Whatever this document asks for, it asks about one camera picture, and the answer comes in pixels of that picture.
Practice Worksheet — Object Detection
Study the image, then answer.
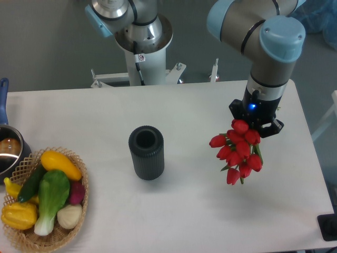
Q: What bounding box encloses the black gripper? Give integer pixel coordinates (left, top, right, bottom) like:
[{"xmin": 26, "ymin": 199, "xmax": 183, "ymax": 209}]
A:
[{"xmin": 229, "ymin": 86, "xmax": 284, "ymax": 138}]

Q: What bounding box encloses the red tulip bouquet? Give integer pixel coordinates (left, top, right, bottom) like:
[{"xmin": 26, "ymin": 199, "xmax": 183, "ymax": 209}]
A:
[{"xmin": 209, "ymin": 119, "xmax": 263, "ymax": 185}]

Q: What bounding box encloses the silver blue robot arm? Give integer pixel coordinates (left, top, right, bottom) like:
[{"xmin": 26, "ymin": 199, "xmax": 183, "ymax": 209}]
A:
[{"xmin": 85, "ymin": 1, "xmax": 305, "ymax": 138}]

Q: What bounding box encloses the dark grey ribbed vase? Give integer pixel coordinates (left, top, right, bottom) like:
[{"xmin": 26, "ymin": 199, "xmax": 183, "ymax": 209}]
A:
[{"xmin": 128, "ymin": 125, "xmax": 165, "ymax": 180}]

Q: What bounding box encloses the blue plastic bag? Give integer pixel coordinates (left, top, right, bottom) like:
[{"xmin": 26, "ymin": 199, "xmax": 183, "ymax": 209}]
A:
[{"xmin": 290, "ymin": 1, "xmax": 336, "ymax": 51}]

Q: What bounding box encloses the black device at edge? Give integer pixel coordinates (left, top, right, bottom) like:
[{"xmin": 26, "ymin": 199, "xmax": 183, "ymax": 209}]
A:
[{"xmin": 317, "ymin": 213, "xmax": 336, "ymax": 241}]

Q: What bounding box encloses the purple radish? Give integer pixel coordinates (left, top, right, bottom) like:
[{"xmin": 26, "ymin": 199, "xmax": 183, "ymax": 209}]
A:
[{"xmin": 68, "ymin": 182, "xmax": 85, "ymax": 205}]

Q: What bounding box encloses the yellow squash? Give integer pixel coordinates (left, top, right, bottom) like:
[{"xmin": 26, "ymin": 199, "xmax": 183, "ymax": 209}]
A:
[{"xmin": 40, "ymin": 150, "xmax": 82, "ymax": 181}]

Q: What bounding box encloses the white garlic bulb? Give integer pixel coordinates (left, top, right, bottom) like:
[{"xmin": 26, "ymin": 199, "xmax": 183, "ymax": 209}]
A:
[{"xmin": 57, "ymin": 204, "xmax": 82, "ymax": 229}]

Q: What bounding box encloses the green bok choy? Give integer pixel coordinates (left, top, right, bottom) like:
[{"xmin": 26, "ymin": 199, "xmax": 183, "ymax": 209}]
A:
[{"xmin": 34, "ymin": 170, "xmax": 70, "ymax": 236}]

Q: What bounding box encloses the dark green cucumber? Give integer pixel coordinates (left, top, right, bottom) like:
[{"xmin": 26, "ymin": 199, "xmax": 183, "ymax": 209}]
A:
[{"xmin": 17, "ymin": 163, "xmax": 47, "ymax": 203}]

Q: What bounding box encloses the small yellow gourd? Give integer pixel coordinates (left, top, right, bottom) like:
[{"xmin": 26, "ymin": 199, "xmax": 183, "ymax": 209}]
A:
[{"xmin": 4, "ymin": 177, "xmax": 39, "ymax": 205}]

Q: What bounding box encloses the yellow bell pepper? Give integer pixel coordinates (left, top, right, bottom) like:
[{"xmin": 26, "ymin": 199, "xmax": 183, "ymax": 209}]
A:
[{"xmin": 1, "ymin": 202, "xmax": 37, "ymax": 230}]

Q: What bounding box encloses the woven wicker basket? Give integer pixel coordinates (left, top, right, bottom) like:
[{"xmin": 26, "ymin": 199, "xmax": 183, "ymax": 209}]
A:
[{"xmin": 2, "ymin": 147, "xmax": 89, "ymax": 252}]

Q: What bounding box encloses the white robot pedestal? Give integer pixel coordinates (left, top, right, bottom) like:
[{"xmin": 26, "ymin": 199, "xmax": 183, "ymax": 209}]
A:
[{"xmin": 90, "ymin": 13, "xmax": 221, "ymax": 89}]

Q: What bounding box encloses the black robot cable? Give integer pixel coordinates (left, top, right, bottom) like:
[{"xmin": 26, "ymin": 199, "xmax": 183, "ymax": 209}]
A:
[{"xmin": 133, "ymin": 41, "xmax": 146, "ymax": 86}]

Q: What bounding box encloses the blue handled saucepan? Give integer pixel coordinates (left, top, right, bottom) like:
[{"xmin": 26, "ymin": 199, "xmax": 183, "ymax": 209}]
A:
[{"xmin": 1, "ymin": 78, "xmax": 31, "ymax": 184}]

